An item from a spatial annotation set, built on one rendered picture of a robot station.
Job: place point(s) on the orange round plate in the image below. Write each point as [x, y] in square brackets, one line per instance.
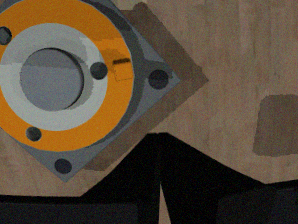
[80, 29]

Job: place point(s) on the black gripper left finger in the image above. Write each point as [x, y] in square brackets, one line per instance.
[130, 194]

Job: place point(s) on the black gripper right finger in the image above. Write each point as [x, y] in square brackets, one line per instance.
[200, 190]

